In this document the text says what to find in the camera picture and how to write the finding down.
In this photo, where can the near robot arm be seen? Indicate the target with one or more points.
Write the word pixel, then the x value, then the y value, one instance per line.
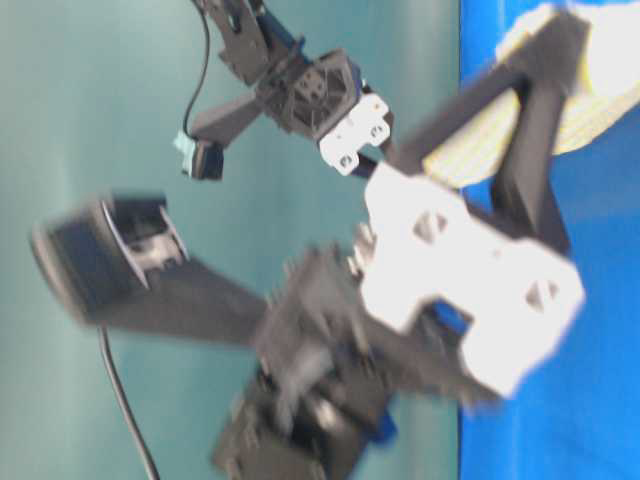
pixel 311 414

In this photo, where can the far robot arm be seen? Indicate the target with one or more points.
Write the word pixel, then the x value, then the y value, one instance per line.
pixel 253 38

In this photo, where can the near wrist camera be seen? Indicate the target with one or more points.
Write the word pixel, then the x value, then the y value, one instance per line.
pixel 103 255

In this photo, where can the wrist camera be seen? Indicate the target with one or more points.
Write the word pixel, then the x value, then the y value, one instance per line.
pixel 202 160
pixel 103 255

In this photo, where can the blue table cloth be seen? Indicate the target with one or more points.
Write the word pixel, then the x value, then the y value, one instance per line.
pixel 577 415

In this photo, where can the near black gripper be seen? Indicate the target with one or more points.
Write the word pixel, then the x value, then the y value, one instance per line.
pixel 432 294

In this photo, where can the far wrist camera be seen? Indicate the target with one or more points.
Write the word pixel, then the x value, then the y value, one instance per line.
pixel 202 160

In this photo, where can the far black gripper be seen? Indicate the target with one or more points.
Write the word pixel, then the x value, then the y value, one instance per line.
pixel 327 101

